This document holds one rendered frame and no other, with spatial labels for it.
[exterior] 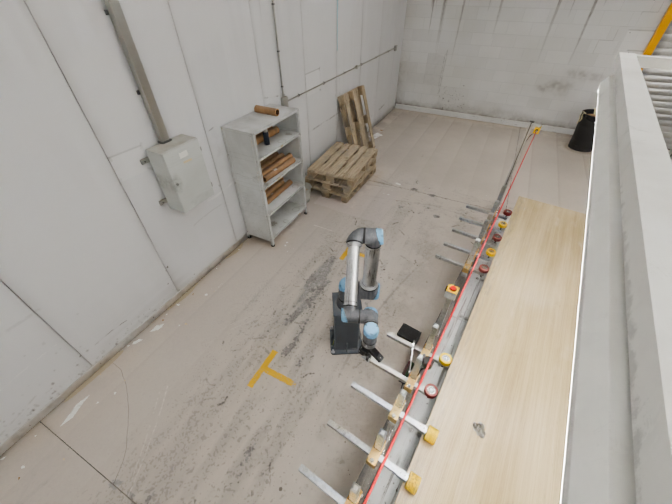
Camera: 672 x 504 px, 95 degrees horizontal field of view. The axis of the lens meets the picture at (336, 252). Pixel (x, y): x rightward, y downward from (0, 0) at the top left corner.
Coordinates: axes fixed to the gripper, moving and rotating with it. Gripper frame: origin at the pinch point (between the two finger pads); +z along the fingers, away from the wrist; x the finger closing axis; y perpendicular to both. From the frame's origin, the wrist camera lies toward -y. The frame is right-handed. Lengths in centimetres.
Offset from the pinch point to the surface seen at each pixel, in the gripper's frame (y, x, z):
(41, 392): 221, 142, 63
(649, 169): -59, 13, -164
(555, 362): -102, -62, -9
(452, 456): -63, 27, -8
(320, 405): 31, 17, 83
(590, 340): -55, 58, -154
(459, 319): -41, -85, 20
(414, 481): -51, 50, -16
